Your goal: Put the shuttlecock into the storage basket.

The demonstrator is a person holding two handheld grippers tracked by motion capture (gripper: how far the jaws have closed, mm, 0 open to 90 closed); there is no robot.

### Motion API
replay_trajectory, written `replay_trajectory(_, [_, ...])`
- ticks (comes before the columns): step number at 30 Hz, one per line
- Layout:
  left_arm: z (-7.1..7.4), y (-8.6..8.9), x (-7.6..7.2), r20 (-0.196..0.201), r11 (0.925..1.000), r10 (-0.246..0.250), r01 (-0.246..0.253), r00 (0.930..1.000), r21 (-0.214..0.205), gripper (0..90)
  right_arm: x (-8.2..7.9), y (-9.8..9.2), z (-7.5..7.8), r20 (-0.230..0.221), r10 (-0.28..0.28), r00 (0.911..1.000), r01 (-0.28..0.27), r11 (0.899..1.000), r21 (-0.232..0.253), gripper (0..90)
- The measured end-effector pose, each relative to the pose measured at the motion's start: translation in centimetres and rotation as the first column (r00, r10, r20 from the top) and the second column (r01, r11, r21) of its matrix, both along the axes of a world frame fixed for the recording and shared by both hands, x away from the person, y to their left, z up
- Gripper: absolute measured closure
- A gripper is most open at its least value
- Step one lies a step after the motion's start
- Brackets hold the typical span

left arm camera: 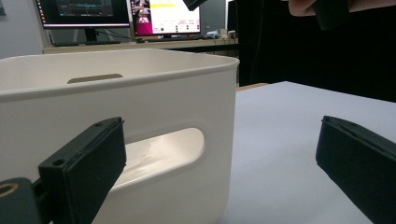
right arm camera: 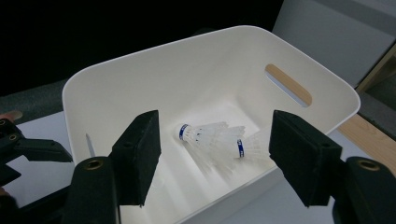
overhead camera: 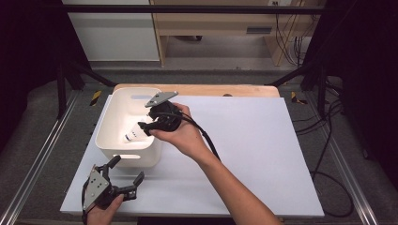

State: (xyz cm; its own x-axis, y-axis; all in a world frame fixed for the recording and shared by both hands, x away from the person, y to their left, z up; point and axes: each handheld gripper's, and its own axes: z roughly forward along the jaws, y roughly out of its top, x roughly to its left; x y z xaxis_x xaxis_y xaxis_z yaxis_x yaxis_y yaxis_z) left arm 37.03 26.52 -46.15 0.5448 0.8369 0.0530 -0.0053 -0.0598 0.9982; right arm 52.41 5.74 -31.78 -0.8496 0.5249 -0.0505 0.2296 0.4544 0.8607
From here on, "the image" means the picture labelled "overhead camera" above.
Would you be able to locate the person's right hand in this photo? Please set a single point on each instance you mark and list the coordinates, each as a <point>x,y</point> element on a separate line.
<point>184,137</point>

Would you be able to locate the yellow black tape strip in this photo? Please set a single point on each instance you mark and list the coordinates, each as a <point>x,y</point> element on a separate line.
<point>95,97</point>
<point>294,97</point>

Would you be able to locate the black curtain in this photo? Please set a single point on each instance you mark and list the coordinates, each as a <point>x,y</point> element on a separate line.
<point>369,62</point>
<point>28,47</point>

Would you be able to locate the white plastic bin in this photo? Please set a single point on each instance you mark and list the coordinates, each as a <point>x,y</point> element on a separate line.
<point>109,125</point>

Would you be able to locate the light wooden desk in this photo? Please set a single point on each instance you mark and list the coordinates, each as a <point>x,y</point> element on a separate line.
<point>212,23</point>

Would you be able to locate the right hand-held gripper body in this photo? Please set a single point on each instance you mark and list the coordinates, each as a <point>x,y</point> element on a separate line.
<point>160,99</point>

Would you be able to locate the black horizontal frame bar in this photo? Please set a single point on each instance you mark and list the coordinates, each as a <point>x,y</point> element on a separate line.
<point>187,9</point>

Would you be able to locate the black frame post with brace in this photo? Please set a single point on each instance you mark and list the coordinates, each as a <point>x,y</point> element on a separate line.
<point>321,90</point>
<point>61,90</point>

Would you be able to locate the person's left hand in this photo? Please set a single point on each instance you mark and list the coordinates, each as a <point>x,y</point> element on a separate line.
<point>101,215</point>

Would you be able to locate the white cabinet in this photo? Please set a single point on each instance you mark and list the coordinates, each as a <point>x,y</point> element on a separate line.
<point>115,37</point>

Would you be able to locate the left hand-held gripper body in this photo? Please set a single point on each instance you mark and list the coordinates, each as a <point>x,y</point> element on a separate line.
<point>95,185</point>

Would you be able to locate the white foam board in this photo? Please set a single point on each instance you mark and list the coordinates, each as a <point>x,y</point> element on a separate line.
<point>266,131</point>

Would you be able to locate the aluminium floor rail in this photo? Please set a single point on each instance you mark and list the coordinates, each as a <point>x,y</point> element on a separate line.
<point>347,175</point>
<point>40,156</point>

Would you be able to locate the wooden table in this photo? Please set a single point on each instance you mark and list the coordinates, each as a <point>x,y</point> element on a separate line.
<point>219,90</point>

